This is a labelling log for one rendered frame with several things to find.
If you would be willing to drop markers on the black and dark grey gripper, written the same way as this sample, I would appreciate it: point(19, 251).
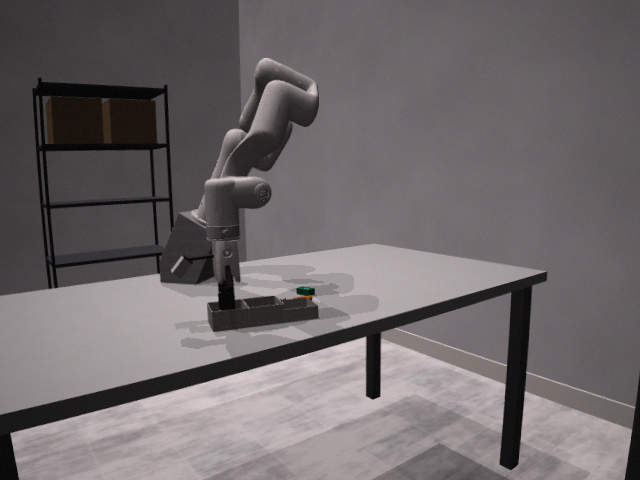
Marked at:
point(221, 267)

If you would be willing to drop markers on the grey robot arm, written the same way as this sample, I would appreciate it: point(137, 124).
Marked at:
point(280, 96)

